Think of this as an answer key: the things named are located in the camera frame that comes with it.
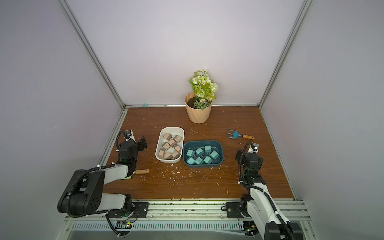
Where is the white storage box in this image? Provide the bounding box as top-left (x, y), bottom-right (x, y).
top-left (155, 127), bottom-right (185, 164)

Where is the dark teal storage box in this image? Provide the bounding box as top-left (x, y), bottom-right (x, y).
top-left (182, 141), bottom-right (224, 168)

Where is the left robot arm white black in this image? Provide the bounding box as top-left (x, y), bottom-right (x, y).
top-left (57, 130), bottom-right (148, 218)

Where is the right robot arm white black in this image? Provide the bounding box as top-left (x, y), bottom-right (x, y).
top-left (235, 142), bottom-right (304, 240)

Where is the peach ribbed flower pot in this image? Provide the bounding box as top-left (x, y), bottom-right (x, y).
top-left (185, 92), bottom-right (212, 124)

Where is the artificial green flower plant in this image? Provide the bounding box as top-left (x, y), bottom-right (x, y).
top-left (188, 69), bottom-right (219, 110)

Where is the green garden fork wooden handle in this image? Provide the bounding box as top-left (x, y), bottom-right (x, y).
top-left (121, 169), bottom-right (150, 180)

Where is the blue garden rake wooden handle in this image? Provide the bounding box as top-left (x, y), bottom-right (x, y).
top-left (226, 129), bottom-right (255, 141)

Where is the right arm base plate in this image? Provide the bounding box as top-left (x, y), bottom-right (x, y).
top-left (224, 202), bottom-right (250, 219)

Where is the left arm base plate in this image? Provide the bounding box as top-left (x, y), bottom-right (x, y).
top-left (108, 202), bottom-right (149, 219)

